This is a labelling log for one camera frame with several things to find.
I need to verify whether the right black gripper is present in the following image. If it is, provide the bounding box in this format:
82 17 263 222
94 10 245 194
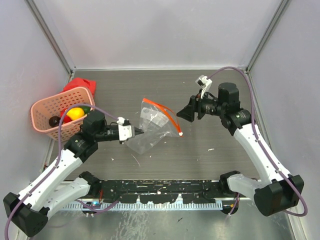
176 88 226 123

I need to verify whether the clear zip top bag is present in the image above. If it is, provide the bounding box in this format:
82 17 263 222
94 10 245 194
126 98 184 155

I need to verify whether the yellow toy pear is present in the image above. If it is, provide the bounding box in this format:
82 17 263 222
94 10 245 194
66 107 85 121

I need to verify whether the red toy apple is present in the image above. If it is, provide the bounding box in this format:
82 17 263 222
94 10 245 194
63 115 72 124

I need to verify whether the pink plastic basket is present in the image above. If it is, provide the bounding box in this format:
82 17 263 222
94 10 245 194
30 86 95 141

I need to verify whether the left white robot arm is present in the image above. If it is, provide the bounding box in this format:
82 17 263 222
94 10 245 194
3 110 144 239

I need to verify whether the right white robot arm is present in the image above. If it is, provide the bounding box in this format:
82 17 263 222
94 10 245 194
177 79 304 217

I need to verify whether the dark green toy avocado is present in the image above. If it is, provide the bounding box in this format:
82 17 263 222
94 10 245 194
80 106 91 115

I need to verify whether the red cloth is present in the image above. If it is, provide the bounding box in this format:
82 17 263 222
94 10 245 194
62 77 97 97

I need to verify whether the dark brown toy fruit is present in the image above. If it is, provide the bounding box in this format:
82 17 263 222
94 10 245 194
48 116 61 128

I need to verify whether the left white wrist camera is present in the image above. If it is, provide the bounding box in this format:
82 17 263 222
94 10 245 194
116 117 135 144

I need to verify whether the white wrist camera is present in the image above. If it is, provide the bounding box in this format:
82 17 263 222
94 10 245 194
116 117 135 144
195 75 212 99

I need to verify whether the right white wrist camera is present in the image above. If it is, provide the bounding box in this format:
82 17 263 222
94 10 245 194
195 75 212 99

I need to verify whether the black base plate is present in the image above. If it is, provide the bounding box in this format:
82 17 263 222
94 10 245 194
78 180 237 204

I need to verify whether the white slotted cable duct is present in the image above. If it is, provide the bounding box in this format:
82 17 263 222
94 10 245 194
63 199 224 211

